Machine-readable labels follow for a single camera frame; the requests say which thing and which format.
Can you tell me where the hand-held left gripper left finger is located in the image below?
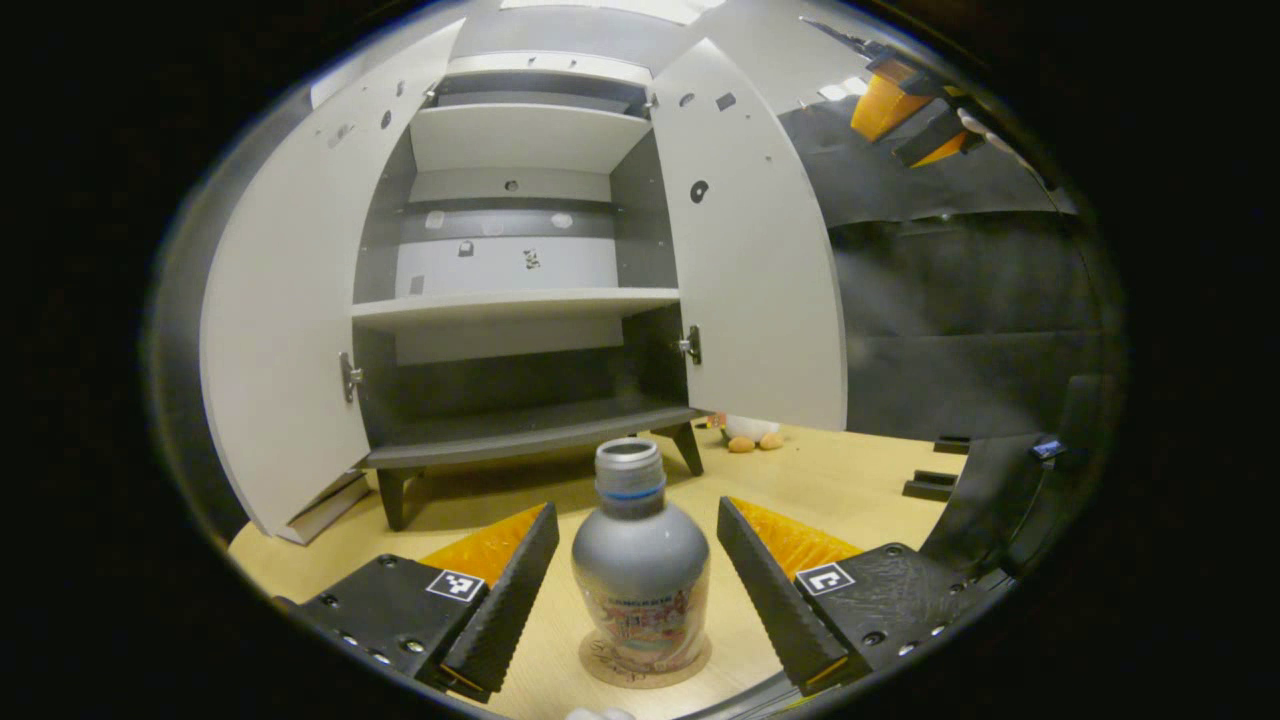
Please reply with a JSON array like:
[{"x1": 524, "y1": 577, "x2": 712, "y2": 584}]
[{"x1": 272, "y1": 502, "x2": 561, "y2": 704}]

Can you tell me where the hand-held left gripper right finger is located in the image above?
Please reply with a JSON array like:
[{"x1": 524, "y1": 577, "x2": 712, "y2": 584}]
[{"x1": 716, "y1": 496, "x2": 1006, "y2": 698}]

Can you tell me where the silver bottle with pink label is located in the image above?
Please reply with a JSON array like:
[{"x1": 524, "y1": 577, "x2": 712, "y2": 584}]
[{"x1": 571, "y1": 437, "x2": 712, "y2": 677}]

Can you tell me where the round cork coaster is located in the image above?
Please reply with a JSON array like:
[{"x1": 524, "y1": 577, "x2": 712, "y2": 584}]
[{"x1": 578, "y1": 628, "x2": 713, "y2": 690}]

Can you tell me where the grey and white cabinet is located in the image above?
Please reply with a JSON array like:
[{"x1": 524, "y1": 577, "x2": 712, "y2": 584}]
[{"x1": 350, "y1": 50, "x2": 706, "y2": 533}]

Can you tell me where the penguin plush toy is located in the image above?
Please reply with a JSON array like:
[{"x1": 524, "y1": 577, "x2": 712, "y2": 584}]
[{"x1": 708, "y1": 412, "x2": 786, "y2": 454}]

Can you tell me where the black curved frame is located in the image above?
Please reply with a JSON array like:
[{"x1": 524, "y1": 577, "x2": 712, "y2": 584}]
[{"x1": 918, "y1": 373, "x2": 1116, "y2": 583}]

